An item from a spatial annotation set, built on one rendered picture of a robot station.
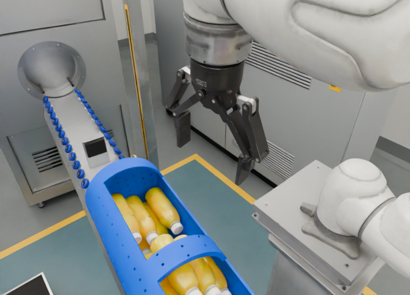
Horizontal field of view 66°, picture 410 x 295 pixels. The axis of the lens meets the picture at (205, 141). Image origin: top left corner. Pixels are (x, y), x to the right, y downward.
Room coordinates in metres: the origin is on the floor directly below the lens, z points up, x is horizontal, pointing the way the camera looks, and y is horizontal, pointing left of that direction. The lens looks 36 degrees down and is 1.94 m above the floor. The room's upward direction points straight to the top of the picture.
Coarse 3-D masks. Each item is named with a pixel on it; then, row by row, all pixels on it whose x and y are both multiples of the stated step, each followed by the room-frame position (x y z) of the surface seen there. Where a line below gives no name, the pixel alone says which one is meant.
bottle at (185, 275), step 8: (160, 240) 0.55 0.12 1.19; (168, 240) 0.55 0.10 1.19; (152, 248) 0.53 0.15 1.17; (160, 248) 0.52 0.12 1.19; (176, 272) 0.45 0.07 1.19; (184, 272) 0.45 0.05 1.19; (192, 272) 0.45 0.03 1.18; (168, 280) 0.45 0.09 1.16; (176, 280) 0.43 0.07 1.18; (184, 280) 0.43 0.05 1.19; (192, 280) 0.43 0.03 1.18; (176, 288) 0.42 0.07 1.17; (184, 288) 0.42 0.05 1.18; (192, 288) 0.42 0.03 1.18
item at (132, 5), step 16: (128, 0) 1.45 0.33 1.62; (128, 16) 1.46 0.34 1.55; (128, 32) 1.49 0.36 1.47; (144, 48) 1.48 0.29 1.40; (144, 64) 1.47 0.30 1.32; (144, 80) 1.47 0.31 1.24; (144, 96) 1.46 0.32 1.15; (144, 112) 1.46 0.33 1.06; (144, 128) 1.46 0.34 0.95; (144, 144) 1.49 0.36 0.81
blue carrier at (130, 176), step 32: (128, 160) 0.85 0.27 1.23; (96, 192) 0.74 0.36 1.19; (128, 192) 0.85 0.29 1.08; (96, 224) 0.66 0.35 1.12; (192, 224) 0.69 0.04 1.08; (128, 256) 0.50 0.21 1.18; (160, 256) 0.47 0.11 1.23; (192, 256) 0.47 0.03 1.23; (224, 256) 0.52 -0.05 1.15; (128, 288) 0.44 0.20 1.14; (160, 288) 0.40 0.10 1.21
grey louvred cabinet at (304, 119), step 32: (160, 0) 3.10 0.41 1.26; (160, 32) 3.14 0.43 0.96; (160, 64) 3.18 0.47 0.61; (256, 64) 2.16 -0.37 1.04; (288, 64) 1.95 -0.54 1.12; (256, 96) 2.13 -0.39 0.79; (288, 96) 1.92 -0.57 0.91; (320, 96) 1.74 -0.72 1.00; (352, 96) 1.59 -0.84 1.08; (384, 96) 1.76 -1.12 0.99; (192, 128) 2.83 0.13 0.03; (224, 128) 2.40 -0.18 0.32; (288, 128) 1.88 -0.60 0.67; (320, 128) 1.70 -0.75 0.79; (352, 128) 1.56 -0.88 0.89; (288, 160) 1.84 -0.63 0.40; (320, 160) 1.65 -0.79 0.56
